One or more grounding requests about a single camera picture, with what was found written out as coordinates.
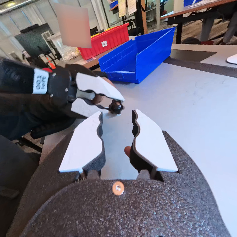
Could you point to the black padded chair armrest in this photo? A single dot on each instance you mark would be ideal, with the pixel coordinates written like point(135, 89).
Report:
point(51, 129)

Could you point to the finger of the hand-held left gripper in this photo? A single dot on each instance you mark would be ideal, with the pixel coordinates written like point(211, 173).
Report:
point(83, 109)
point(96, 85)

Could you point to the red plastic tote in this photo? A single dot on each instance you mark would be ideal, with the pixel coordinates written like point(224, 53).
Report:
point(47, 70)

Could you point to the clear plastic bag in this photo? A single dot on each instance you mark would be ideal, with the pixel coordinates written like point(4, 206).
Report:
point(71, 53)

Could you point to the black screen on stand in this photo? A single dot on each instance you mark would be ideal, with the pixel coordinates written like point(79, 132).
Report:
point(33, 38)

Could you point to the wooden support column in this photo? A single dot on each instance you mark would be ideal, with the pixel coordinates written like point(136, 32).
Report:
point(142, 18)

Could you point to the blue plastic bin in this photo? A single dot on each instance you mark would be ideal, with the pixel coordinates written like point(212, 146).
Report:
point(190, 2)
point(148, 55)

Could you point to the long wooden table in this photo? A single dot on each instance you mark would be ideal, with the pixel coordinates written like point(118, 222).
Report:
point(194, 10)

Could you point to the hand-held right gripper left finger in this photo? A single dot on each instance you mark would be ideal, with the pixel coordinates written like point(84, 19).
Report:
point(83, 146)

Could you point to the person's right hand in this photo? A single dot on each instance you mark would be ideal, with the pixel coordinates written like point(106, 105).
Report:
point(127, 151)

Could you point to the white paper box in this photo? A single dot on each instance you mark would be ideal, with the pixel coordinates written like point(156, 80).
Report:
point(55, 42)

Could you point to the person's left forearm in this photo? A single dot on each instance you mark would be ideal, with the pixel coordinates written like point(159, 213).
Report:
point(27, 114)

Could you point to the small black item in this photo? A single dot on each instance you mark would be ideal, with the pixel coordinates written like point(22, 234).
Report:
point(115, 107)

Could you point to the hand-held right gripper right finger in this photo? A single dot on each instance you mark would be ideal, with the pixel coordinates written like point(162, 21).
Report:
point(153, 146)

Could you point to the orange traffic cone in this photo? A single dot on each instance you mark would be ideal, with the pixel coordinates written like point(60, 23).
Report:
point(50, 63)

